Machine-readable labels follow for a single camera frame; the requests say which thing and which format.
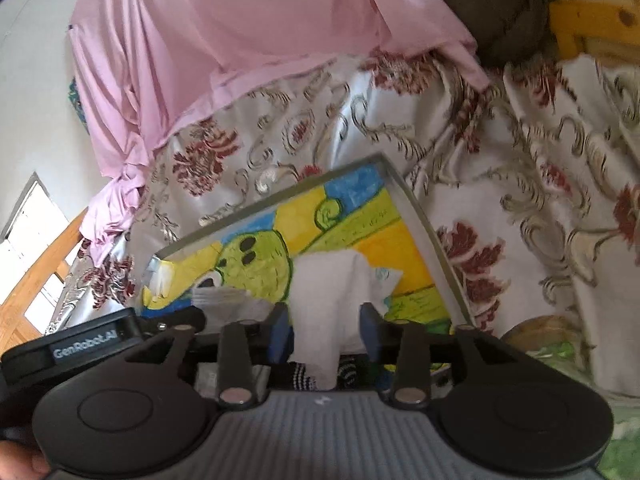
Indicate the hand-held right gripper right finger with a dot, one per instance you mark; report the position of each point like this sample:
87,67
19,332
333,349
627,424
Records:
369,332

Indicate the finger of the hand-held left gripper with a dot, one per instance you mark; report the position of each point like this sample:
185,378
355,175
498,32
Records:
172,318

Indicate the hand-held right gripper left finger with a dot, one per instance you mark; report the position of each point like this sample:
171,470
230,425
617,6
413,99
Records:
277,335

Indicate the navy striped sock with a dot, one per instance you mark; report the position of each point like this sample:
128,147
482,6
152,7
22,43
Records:
302,377

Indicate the framed green cartoon painting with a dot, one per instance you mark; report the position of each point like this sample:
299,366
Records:
350,220

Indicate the person's left hand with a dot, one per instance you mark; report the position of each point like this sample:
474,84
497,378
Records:
25,462

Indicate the white framed window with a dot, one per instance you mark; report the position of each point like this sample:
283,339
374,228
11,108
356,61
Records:
25,245

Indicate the floral satin bedspread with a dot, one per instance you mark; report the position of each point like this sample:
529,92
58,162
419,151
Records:
525,160

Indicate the green and white bag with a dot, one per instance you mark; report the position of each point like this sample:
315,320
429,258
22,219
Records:
620,435

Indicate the pink bed sheet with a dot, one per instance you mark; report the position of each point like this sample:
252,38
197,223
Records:
225,35

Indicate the brown quilted jacket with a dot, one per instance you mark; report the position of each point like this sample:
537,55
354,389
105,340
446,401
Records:
500,10

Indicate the wooden bed rail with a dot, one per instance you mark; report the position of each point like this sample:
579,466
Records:
45,270

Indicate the teal wall poster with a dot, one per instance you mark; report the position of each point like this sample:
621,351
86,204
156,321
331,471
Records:
76,105

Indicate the yellow wooden bed frame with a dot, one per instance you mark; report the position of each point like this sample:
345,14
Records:
595,15

